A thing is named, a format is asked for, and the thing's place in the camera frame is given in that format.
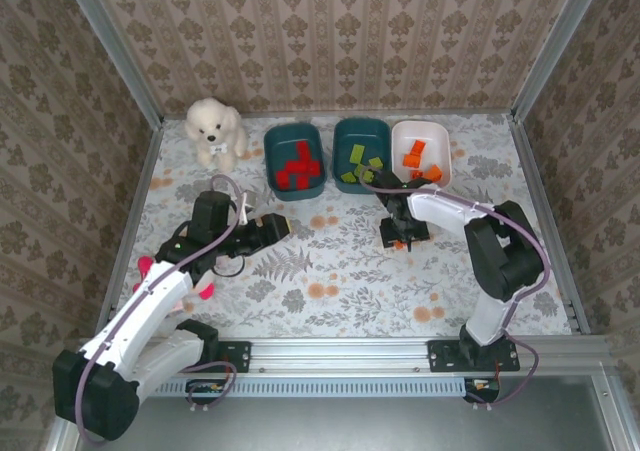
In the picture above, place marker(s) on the white plastic container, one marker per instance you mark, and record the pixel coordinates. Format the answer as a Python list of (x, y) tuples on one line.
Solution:
[(435, 138)]

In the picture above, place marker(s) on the aluminium back rail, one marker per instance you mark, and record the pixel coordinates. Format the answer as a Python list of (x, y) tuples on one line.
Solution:
[(325, 114)]

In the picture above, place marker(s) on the grey metal panel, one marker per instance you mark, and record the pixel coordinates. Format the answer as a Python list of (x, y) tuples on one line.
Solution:
[(340, 426)]

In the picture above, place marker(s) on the aluminium frame post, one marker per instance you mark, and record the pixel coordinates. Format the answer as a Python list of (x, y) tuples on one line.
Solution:
[(115, 46), (555, 46)]

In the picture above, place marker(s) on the dark teal plastic container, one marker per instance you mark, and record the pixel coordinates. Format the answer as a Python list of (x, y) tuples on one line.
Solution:
[(360, 131), (292, 136)]

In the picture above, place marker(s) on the aluminium side rail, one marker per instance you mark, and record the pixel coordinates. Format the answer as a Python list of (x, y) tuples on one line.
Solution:
[(143, 186), (532, 171)]

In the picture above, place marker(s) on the long green lego brick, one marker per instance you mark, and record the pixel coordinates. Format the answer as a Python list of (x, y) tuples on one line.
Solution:
[(357, 153)]

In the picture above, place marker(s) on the aluminium front rail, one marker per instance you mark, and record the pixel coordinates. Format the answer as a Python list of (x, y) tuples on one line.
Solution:
[(340, 353)]

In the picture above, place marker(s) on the white plush dog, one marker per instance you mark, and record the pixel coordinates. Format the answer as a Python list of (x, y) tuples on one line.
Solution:
[(215, 121)]

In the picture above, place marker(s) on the white plush toy pink ears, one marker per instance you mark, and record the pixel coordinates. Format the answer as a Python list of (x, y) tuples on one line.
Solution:
[(204, 293)]

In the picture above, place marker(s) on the red lego brick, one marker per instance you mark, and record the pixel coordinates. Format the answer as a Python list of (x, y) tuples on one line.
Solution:
[(302, 151), (289, 168), (283, 180), (312, 167), (302, 182)]

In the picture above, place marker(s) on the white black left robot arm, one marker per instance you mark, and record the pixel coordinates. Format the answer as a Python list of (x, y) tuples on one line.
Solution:
[(150, 301)]

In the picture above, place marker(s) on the orange sloped lego brick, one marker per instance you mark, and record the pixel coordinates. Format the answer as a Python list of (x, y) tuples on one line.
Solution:
[(434, 172)]

